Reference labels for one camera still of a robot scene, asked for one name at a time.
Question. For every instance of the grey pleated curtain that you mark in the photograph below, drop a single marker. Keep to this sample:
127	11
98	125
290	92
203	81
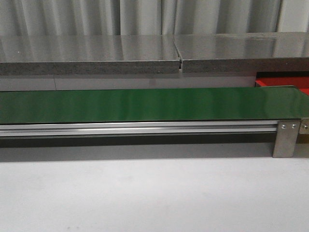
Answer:
151	17

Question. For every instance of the aluminium conveyor side rail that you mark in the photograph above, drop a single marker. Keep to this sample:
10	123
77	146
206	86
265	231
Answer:
139	128

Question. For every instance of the grey stone shelf slab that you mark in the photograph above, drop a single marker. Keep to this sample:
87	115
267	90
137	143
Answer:
246	52
95	54

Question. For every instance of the green conveyor belt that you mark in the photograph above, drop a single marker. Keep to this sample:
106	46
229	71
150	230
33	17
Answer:
180	104

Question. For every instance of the left grey stone shelf slab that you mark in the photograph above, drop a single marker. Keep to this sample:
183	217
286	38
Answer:
95	54

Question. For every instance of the steel end bracket plate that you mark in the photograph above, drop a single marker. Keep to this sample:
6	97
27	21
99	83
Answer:
304	126

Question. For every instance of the right grey stone shelf slab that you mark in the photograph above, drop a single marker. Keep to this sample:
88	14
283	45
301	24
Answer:
246	52

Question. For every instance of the steel conveyor support bracket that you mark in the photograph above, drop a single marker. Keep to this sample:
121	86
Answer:
287	133

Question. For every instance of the red plastic tray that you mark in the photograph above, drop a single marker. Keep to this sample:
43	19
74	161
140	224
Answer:
301	83

